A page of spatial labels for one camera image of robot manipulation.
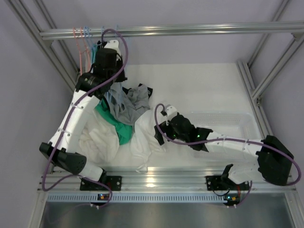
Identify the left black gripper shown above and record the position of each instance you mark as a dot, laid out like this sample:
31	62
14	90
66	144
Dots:
122	77

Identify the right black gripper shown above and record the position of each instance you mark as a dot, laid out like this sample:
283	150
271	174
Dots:
166	126

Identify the white tank top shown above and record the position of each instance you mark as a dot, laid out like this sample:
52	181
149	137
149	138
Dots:
143	143

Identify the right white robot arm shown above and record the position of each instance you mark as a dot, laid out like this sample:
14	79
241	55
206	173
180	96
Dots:
248	160

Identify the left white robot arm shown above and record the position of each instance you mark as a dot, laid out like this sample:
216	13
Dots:
61	150

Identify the gray tank top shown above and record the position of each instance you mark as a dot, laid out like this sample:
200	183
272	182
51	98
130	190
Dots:
124	108

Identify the black garment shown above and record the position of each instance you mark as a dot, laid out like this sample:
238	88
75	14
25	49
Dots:
141	90

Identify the green garment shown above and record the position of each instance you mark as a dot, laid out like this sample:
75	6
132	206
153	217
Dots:
124	132

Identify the clear plastic basket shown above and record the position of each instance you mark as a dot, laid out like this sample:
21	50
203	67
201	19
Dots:
239	125

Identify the large white garment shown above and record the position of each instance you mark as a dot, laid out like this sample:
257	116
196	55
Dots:
98	141

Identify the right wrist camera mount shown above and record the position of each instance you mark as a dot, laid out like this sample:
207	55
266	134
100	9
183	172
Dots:
169	112

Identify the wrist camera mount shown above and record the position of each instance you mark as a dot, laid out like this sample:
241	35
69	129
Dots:
169	112
113	44

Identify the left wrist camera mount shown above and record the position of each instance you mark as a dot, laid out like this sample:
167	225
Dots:
113	44

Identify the blue wire hanger with green garment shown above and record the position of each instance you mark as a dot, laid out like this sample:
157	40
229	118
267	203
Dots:
91	46

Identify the pink wire hanger outer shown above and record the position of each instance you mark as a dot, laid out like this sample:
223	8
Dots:
79	50

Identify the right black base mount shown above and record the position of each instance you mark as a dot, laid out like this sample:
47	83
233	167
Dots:
214	182

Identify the front aluminium rail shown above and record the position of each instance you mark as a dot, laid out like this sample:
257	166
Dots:
156	180

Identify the perforated cable duct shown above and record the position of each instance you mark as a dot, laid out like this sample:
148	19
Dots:
136	197

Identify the aluminium hanging rail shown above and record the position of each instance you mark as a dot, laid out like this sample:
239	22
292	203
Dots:
180	30

